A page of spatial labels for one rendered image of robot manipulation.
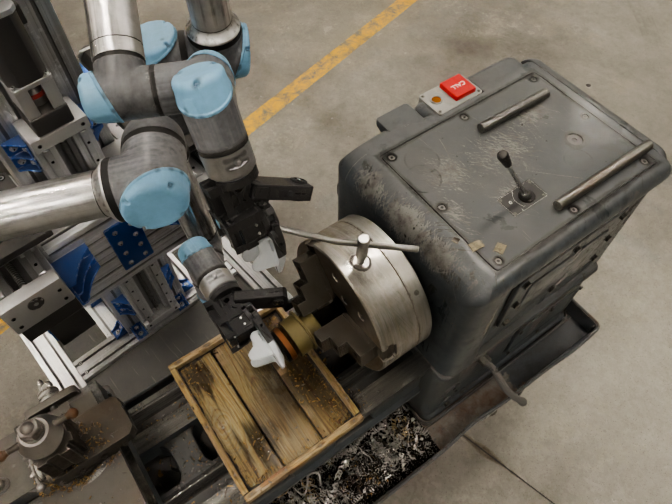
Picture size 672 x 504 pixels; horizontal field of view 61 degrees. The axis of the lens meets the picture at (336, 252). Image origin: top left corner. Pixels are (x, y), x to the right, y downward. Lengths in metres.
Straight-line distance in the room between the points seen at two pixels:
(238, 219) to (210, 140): 0.13
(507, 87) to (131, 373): 1.56
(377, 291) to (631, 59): 3.01
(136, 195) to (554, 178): 0.81
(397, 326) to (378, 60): 2.54
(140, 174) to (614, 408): 1.99
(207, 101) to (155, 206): 0.30
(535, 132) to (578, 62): 2.41
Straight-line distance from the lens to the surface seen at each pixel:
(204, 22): 1.26
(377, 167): 1.19
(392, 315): 1.08
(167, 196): 1.00
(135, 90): 0.89
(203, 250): 1.27
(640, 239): 2.95
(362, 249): 1.01
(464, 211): 1.15
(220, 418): 1.34
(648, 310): 2.75
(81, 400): 1.36
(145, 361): 2.20
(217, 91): 0.78
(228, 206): 0.86
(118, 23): 0.94
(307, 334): 1.14
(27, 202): 1.10
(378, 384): 1.37
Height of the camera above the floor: 2.15
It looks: 57 degrees down
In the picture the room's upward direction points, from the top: straight up
